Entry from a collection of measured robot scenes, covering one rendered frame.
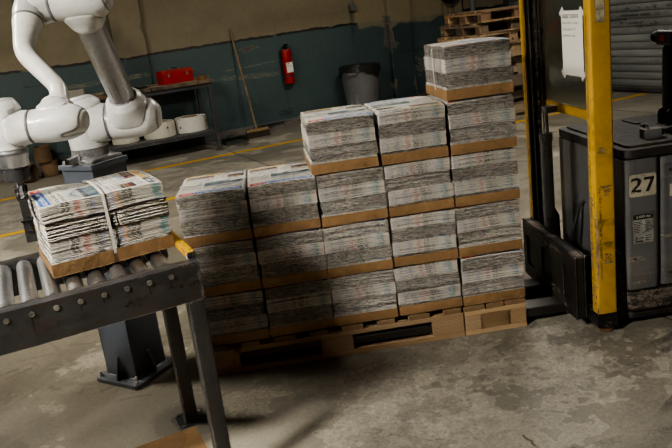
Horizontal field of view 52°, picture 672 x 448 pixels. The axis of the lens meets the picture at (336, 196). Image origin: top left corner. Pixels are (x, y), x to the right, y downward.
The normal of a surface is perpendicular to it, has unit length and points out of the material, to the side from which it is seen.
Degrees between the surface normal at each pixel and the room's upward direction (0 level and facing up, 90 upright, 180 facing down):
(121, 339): 90
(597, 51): 90
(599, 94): 90
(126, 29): 90
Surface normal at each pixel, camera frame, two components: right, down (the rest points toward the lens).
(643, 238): 0.11, 0.24
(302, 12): 0.44, 0.18
